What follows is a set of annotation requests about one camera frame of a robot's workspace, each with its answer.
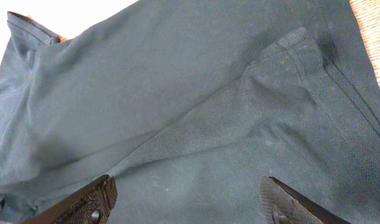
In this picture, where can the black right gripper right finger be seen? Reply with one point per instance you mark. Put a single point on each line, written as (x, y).
(283, 205)

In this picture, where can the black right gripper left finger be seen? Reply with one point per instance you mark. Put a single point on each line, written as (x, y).
(92, 204)

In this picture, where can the black polo shirt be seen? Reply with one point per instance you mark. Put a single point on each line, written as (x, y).
(188, 104)

